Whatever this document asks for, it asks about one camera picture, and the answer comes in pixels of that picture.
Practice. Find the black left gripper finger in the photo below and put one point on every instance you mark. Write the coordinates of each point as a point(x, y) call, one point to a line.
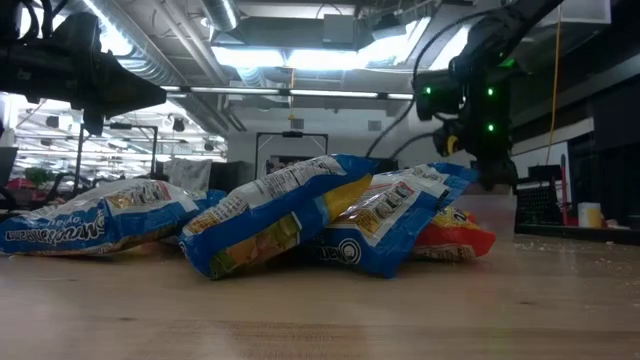
point(130, 90)

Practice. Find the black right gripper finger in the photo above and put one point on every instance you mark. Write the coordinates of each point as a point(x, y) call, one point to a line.
point(495, 177)

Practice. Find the orange Maruchan chicken noodle packet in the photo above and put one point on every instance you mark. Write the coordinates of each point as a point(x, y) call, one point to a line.
point(460, 235)

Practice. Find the blue Maruchan noodle packet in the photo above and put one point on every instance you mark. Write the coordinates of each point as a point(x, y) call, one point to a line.
point(260, 220)
point(390, 220)
point(75, 220)

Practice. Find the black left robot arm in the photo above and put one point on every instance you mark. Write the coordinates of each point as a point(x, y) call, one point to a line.
point(20, 70)

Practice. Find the clear plastic bin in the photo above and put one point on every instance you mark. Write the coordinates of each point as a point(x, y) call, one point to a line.
point(492, 210)

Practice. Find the black mesh crate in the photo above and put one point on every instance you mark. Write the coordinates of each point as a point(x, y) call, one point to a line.
point(537, 205)

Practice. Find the red floor stand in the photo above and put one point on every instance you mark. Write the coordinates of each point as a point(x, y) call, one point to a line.
point(563, 190)

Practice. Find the yellow and white cup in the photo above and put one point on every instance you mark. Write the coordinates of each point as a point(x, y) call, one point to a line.
point(590, 216)

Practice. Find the white cloth cover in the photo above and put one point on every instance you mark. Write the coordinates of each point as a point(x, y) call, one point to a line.
point(187, 175)

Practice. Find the green plant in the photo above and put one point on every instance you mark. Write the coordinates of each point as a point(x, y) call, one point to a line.
point(37, 176)

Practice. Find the black box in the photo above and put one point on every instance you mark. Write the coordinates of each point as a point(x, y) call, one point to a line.
point(230, 175)

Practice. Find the long ceiling light fixture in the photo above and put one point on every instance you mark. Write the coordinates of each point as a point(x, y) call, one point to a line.
point(300, 93)

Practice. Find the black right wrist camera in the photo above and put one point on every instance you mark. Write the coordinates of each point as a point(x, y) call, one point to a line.
point(437, 97)

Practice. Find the black aluminium table frame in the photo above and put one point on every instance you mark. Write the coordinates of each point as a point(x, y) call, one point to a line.
point(600, 235)

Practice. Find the silver ventilation duct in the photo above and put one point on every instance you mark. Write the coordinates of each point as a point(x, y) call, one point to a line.
point(222, 12)

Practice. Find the black metal gantry frame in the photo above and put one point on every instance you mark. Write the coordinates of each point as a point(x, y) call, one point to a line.
point(292, 134)

